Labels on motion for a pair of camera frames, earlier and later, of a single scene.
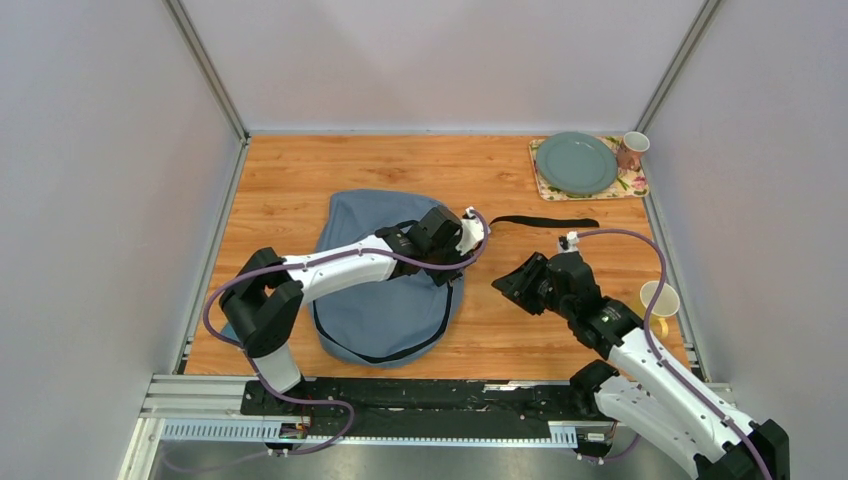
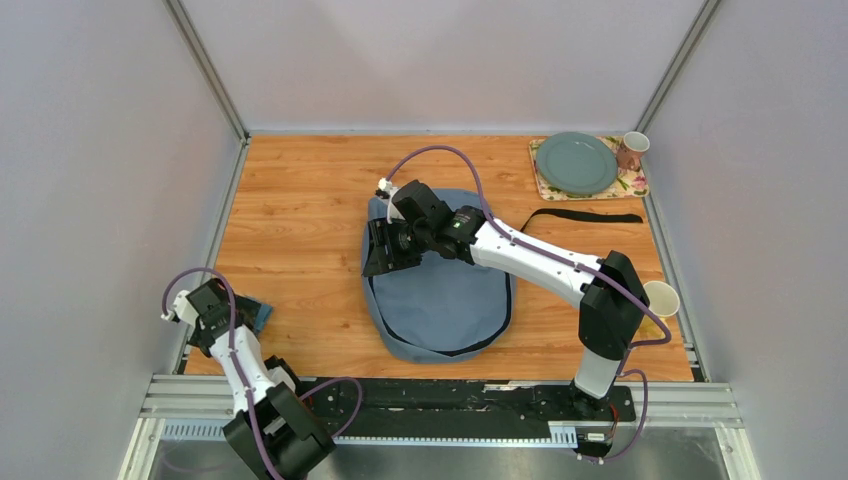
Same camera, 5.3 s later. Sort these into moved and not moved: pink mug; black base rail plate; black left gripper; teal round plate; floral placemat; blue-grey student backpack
Moved: blue-grey student backpack; black left gripper
Not moved: black base rail plate; teal round plate; floral placemat; pink mug
